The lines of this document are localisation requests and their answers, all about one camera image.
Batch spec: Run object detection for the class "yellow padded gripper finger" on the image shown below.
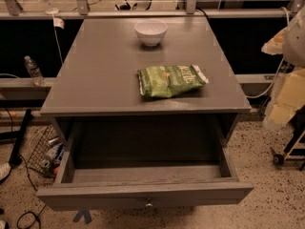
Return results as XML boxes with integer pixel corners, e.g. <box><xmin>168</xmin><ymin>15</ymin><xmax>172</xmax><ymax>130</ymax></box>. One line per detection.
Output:
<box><xmin>263</xmin><ymin>68</ymin><xmax>305</xmax><ymax>130</ymax></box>

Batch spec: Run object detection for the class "grey top drawer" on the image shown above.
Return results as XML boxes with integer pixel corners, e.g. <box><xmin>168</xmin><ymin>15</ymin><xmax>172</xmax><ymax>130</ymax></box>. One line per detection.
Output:
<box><xmin>37</xmin><ymin>122</ymin><xmax>254</xmax><ymax>211</ymax></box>

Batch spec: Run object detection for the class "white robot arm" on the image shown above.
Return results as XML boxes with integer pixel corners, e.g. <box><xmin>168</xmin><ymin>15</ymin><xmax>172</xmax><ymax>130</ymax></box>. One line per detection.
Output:
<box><xmin>261</xmin><ymin>7</ymin><xmax>305</xmax><ymax>130</ymax></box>

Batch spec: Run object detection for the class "black wheeled cart base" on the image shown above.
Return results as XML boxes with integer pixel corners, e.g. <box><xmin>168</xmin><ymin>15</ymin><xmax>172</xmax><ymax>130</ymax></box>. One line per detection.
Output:
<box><xmin>271</xmin><ymin>127</ymin><xmax>305</xmax><ymax>171</ymax></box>

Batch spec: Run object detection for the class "green chip bag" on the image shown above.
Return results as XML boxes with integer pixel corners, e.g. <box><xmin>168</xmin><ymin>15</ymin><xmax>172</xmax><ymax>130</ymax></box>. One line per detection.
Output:
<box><xmin>137</xmin><ymin>65</ymin><xmax>209</xmax><ymax>98</ymax></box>

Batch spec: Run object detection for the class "white ceramic bowl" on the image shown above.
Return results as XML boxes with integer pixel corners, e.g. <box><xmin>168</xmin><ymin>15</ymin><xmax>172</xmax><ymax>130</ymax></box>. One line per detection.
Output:
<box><xmin>134</xmin><ymin>19</ymin><xmax>168</xmax><ymax>47</ymax></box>

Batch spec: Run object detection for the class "grey wooden cabinet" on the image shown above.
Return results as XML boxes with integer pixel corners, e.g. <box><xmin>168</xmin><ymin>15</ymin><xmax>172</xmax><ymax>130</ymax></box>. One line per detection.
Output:
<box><xmin>41</xmin><ymin>16</ymin><xmax>251</xmax><ymax>150</ymax></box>

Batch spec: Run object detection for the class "clear plastic water bottle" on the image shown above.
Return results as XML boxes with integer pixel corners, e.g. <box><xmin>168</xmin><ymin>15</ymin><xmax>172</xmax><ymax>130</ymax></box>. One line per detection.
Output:
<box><xmin>24</xmin><ymin>55</ymin><xmax>45</xmax><ymax>87</ymax></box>

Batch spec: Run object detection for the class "black stand leg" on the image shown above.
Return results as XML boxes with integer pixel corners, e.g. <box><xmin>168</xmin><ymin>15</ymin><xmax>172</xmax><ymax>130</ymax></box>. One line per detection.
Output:
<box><xmin>9</xmin><ymin>109</ymin><xmax>33</xmax><ymax>167</ymax></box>

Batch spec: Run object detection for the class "white cable right side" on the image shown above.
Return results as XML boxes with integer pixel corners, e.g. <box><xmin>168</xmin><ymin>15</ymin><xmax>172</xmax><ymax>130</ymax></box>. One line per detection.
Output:
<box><xmin>245</xmin><ymin>57</ymin><xmax>285</xmax><ymax>99</ymax></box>

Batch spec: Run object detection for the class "wire mesh basket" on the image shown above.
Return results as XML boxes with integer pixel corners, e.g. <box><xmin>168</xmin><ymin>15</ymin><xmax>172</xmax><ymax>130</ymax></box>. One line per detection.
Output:
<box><xmin>27</xmin><ymin>125</ymin><xmax>65</xmax><ymax>177</ymax></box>

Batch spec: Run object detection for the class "black cable on floor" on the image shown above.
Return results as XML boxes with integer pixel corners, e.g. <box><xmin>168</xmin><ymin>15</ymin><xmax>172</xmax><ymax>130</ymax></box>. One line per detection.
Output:
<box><xmin>16</xmin><ymin>203</ymin><xmax>48</xmax><ymax>229</ymax></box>

